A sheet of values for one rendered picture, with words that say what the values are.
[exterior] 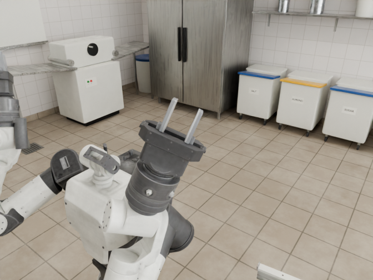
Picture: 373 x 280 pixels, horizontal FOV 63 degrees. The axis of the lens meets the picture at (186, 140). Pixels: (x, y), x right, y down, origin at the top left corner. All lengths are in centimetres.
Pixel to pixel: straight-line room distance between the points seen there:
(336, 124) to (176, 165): 392
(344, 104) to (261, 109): 112
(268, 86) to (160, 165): 403
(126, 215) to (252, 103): 418
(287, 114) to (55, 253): 333
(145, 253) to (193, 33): 420
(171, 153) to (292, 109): 399
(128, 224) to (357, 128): 393
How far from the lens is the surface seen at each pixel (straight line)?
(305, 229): 298
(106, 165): 85
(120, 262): 65
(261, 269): 136
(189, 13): 469
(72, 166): 108
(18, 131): 105
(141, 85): 615
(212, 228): 281
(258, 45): 519
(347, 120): 434
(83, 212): 95
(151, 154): 54
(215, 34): 447
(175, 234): 85
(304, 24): 492
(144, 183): 55
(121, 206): 61
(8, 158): 112
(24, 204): 113
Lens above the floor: 192
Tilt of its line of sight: 27 degrees down
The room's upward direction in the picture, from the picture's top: straight up
